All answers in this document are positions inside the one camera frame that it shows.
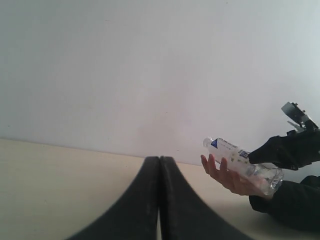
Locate clear bottle blue label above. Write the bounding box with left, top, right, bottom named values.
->
left=203, top=137, right=284, bottom=196

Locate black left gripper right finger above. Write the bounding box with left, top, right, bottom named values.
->
left=159, top=156, right=251, bottom=240

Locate person's open bare hand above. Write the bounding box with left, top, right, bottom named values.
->
left=200, top=154, right=273, bottom=200

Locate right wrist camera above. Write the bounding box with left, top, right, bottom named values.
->
left=281, top=101, right=313, bottom=130

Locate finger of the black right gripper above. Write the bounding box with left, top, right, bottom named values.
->
left=248, top=136, right=299, bottom=171

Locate black sleeved forearm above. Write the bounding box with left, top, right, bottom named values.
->
left=249, top=175, right=320, bottom=233

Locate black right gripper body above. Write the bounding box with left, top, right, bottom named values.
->
left=287, top=117, right=320, bottom=168

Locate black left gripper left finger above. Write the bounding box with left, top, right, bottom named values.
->
left=69, top=156, right=160, bottom=240

